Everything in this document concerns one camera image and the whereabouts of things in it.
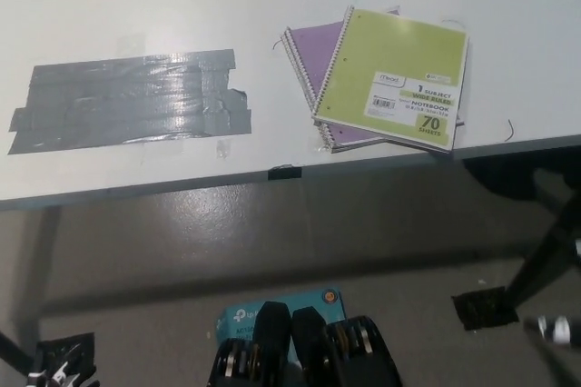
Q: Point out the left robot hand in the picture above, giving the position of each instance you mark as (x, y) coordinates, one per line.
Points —
(45, 375)

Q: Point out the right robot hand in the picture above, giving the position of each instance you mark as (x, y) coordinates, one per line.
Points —
(554, 329)

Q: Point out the green Mead spiral notebook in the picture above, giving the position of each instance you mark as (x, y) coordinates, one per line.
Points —
(390, 55)

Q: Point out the purple spiral notebook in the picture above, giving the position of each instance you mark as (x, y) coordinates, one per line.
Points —
(309, 47)

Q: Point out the black robot torso blocks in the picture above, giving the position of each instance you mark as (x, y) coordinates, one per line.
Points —
(308, 350)

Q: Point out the thin dark thread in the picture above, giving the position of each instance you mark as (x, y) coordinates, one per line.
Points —
(276, 43)
(511, 130)
(454, 21)

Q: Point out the teal TP-Link box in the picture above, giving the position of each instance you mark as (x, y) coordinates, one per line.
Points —
(240, 314)

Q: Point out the clear tape scrap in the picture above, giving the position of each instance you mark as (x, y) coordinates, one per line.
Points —
(222, 149)

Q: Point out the small black tape strip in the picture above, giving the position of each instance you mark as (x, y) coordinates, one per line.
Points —
(285, 172)

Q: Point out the grey duct tape patch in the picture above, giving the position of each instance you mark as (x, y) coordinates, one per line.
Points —
(127, 101)

